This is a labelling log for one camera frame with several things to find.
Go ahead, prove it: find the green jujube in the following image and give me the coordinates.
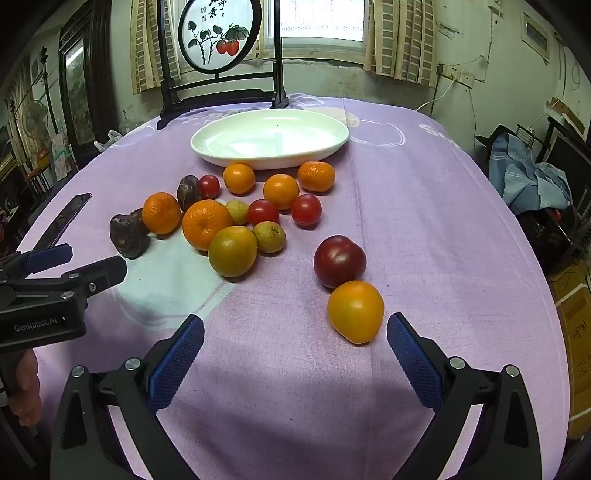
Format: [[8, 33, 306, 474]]
[[225, 199, 250, 226], [253, 221, 287, 254]]

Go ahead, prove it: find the large orange mandarin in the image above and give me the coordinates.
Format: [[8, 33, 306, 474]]
[[182, 199, 234, 252]]

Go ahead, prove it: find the person's left hand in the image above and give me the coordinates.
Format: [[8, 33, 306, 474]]
[[8, 350, 43, 426]]

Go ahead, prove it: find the standing fan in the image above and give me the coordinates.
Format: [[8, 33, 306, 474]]
[[21, 99, 51, 139]]

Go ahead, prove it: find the wall power strip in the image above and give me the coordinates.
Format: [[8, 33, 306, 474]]
[[436, 65, 475, 88]]

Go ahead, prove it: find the purple printed tablecloth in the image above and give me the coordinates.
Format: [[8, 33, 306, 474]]
[[16, 95, 571, 480]]

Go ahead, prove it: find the yellow-orange tomato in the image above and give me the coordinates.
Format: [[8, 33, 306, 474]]
[[327, 280, 385, 345]]

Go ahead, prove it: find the white cable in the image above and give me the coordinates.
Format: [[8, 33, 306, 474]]
[[416, 78, 455, 114]]

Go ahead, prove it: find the small red cherry tomato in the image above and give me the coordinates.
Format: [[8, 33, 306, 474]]
[[198, 174, 221, 200]]

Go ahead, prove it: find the black smartphone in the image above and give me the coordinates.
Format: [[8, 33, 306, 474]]
[[33, 193, 92, 252]]

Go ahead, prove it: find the green-orange mandarin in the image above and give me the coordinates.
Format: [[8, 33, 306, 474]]
[[208, 226, 258, 278]]

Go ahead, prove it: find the cardboard box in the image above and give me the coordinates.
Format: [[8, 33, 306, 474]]
[[551, 263, 591, 439]]

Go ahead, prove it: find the dark wooden cabinet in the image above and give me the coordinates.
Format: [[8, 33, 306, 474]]
[[58, 0, 121, 158]]

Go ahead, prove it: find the blue clothing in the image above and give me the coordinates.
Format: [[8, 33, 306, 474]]
[[488, 133, 573, 215]]

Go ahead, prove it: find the small wall vent window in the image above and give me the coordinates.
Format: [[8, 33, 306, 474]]
[[524, 14, 550, 58]]

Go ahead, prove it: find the round painted screen black stand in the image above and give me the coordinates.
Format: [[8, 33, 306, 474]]
[[156, 0, 291, 131]]

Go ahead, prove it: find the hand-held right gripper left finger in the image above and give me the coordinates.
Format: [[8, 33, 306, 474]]
[[50, 314, 205, 480]]

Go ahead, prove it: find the dark red tomato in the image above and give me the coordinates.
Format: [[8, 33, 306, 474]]
[[313, 235, 367, 289]]

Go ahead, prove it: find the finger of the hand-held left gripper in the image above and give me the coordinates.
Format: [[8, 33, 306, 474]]
[[9, 255, 128, 308], [0, 244, 73, 278]]

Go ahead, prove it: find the white plastic bag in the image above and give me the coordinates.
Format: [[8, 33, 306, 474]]
[[95, 130, 123, 151]]

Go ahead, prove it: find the white oval plate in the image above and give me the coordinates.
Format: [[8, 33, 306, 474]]
[[191, 109, 350, 171]]

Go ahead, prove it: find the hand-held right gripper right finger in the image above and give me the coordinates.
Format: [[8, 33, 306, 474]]
[[387, 312, 542, 480]]

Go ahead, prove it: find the beige checked curtain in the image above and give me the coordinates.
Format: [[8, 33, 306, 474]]
[[364, 0, 437, 88], [129, 0, 183, 95]]

